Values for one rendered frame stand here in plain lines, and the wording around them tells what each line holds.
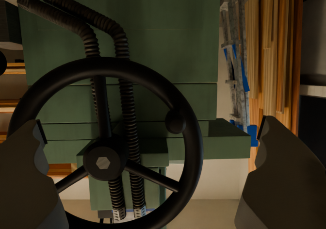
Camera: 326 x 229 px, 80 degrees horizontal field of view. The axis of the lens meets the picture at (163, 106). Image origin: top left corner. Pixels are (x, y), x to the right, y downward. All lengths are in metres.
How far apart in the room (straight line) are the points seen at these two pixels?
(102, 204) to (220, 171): 3.06
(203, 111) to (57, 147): 0.36
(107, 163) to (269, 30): 1.66
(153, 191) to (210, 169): 2.98
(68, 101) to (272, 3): 1.68
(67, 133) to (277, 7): 1.71
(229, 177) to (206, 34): 3.17
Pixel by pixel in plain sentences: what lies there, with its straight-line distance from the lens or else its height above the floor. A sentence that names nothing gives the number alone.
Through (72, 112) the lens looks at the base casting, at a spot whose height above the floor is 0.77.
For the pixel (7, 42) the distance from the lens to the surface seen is 0.53.
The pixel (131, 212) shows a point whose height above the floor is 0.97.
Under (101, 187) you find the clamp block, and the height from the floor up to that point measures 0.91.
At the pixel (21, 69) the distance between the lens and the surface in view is 3.08.
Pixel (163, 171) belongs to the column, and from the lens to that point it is 0.90.
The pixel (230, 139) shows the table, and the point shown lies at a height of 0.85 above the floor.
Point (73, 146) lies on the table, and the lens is 0.53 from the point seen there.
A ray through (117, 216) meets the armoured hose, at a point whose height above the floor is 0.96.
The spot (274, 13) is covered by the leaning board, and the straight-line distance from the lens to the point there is 1.86.
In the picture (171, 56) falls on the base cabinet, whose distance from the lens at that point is 0.46.
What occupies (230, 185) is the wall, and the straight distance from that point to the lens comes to 3.60.
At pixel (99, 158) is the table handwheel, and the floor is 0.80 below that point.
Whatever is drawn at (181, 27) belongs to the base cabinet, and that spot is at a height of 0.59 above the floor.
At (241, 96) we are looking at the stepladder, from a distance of 1.30.
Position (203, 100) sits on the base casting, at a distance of 0.47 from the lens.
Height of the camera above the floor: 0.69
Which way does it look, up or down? 9 degrees up
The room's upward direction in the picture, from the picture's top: 179 degrees clockwise
